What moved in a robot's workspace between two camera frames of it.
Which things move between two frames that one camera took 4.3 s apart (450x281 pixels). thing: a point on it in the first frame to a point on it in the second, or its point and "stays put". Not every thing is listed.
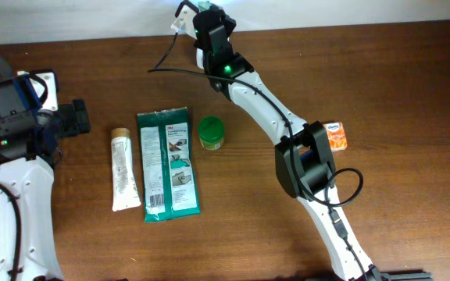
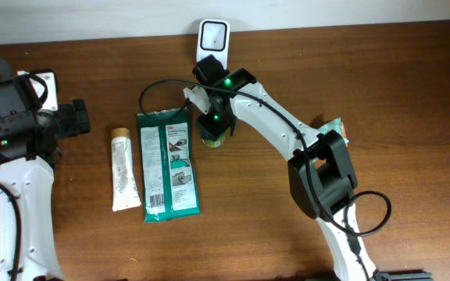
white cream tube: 125,190 stays put
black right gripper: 227,22 to 207,128
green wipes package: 169,179 stays put
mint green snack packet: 204,5 to 333,125
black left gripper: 77,125 stays put
